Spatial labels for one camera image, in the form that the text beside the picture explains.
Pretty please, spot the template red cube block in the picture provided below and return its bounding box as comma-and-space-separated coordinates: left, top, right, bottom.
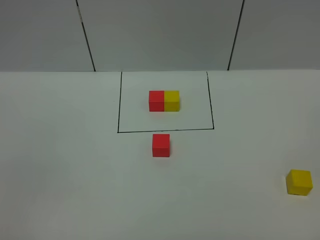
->
148, 90, 165, 112

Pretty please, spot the template yellow cube block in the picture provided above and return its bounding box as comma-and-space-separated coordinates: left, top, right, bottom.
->
164, 90, 180, 112

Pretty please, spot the loose yellow cube block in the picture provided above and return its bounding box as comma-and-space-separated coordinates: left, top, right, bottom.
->
285, 169, 313, 196

